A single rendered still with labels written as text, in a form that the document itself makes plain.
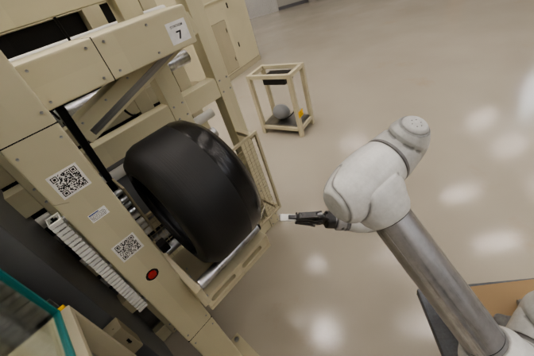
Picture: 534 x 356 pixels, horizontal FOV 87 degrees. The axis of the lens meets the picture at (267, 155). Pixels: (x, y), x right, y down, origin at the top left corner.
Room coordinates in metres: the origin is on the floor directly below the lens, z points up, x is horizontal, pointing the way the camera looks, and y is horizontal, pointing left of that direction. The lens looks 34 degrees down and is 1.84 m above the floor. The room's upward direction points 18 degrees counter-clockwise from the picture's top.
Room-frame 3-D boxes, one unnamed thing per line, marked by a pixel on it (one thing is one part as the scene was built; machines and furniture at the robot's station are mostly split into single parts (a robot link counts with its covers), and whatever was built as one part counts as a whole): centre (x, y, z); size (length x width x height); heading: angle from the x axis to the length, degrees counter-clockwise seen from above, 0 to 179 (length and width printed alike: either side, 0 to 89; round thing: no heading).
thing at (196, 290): (0.78, 0.51, 0.90); 0.40 x 0.03 x 0.10; 37
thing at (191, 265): (0.89, 0.36, 0.80); 0.37 x 0.36 x 0.02; 37
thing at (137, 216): (1.06, 0.77, 1.05); 0.20 x 0.15 x 0.30; 127
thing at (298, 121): (3.19, -0.39, 0.40); 0.60 x 0.35 x 0.80; 47
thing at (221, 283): (0.78, 0.28, 0.83); 0.36 x 0.09 x 0.06; 127
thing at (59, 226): (0.65, 0.61, 1.19); 0.05 x 0.04 x 0.48; 37
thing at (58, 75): (1.20, 0.44, 1.71); 0.61 x 0.25 x 0.15; 127
